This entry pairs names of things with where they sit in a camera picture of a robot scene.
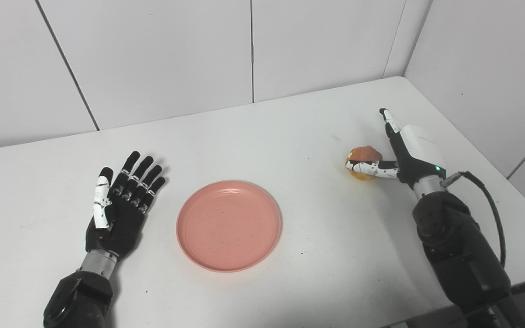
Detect pink round plate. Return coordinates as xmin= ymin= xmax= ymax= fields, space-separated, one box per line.
xmin=176 ymin=180 xmax=283 ymax=273

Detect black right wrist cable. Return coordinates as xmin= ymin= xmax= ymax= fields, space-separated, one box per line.
xmin=440 ymin=171 xmax=507 ymax=269

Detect orange cream puff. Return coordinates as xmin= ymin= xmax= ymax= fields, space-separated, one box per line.
xmin=345 ymin=146 xmax=384 ymax=181

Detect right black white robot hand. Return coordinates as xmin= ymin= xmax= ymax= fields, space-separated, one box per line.
xmin=345 ymin=108 xmax=447 ymax=190

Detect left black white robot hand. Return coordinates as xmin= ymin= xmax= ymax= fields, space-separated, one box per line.
xmin=85 ymin=151 xmax=166 ymax=261

